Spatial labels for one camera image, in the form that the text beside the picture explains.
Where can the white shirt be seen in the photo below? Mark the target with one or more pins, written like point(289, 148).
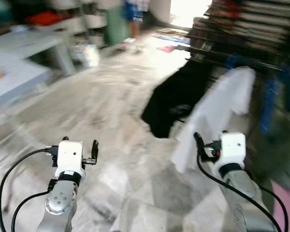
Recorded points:
point(222, 101)

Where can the black shirt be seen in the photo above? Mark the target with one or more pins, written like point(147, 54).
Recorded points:
point(179, 96)

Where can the white printed bag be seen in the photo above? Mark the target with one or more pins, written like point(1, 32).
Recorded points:
point(84, 56)

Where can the pink mat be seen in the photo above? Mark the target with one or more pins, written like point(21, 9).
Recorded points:
point(287, 210)

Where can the pink cloth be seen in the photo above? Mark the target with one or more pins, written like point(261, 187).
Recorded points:
point(166, 48)

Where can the low white table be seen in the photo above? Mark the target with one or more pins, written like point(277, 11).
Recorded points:
point(24, 43)

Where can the black drying rack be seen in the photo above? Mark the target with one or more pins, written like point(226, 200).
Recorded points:
point(251, 29)

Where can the beige blue-edged mat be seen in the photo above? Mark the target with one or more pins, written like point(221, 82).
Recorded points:
point(173, 38)

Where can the red cushion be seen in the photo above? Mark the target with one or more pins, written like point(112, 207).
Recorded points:
point(44, 18)

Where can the white storage shelf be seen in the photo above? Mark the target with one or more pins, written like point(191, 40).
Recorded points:
point(77, 17)

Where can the green armchair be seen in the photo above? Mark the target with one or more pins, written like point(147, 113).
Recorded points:
point(118, 26)

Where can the person in blue shorts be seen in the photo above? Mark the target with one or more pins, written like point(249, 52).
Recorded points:
point(135, 10)

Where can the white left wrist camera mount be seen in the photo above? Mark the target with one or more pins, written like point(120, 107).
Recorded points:
point(70, 154)

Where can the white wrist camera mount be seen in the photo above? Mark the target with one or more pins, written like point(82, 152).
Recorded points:
point(70, 154)
point(232, 147)

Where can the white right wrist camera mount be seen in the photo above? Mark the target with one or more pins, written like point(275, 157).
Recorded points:
point(232, 147)

